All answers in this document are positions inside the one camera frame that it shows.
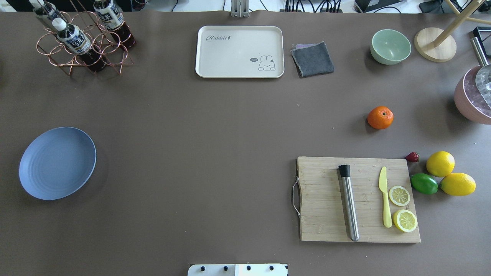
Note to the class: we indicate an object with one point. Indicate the orange fruit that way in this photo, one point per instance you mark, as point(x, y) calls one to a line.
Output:
point(380, 117)

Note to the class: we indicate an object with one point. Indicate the blue round plate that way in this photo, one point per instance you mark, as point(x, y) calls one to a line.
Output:
point(57, 163)

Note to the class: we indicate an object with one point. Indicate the cream rabbit tray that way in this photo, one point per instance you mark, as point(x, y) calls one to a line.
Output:
point(240, 51)

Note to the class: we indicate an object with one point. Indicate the grey folded cloth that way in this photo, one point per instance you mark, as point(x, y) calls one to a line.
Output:
point(312, 59)

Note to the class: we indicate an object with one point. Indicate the steel muddler black tip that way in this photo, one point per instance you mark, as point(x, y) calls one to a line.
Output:
point(345, 174)

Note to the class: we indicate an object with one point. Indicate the bamboo cutting board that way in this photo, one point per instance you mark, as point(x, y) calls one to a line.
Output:
point(322, 208)

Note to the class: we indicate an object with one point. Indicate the upper lemon slice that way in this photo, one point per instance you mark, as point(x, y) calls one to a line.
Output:
point(399, 196)

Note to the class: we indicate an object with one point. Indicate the lemon slice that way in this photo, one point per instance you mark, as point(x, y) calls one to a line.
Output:
point(399, 196)
point(405, 220)

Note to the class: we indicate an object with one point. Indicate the yellow plastic knife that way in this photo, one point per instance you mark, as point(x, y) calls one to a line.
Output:
point(386, 213)

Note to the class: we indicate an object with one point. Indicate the red strawberry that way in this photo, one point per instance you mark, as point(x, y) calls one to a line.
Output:
point(413, 157)

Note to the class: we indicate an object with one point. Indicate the green bowl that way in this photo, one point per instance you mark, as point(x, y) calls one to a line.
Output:
point(390, 47)

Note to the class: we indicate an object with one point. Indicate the lower lemon slice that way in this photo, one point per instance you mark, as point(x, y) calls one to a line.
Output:
point(405, 220)

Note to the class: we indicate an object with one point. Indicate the right rear drink bottle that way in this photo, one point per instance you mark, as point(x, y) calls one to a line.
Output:
point(113, 20)

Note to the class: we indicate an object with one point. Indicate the drink bottle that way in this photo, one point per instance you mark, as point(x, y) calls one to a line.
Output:
point(46, 12)
point(79, 44)
point(113, 20)

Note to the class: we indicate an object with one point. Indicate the green lime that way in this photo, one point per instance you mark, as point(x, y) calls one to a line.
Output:
point(424, 183)

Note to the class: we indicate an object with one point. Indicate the upper whole lemon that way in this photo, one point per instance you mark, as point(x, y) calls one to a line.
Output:
point(440, 164)

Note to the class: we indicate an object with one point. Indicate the whole lemon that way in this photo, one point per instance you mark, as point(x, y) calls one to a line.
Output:
point(440, 164)
point(458, 184)

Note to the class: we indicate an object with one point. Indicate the front drink bottle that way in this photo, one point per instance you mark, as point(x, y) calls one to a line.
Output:
point(79, 44)

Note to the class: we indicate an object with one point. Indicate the wooden stand with base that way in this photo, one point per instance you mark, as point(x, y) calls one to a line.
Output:
point(438, 45)

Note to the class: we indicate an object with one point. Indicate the lower whole lemon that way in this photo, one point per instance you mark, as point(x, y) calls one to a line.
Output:
point(458, 184)

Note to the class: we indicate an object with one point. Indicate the left rear drink bottle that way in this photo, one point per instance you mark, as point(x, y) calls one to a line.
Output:
point(46, 12)

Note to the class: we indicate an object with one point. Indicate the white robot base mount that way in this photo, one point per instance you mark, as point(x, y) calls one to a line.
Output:
point(254, 269)

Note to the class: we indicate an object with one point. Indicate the copper wire bottle rack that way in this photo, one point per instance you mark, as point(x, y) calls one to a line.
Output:
point(115, 55)

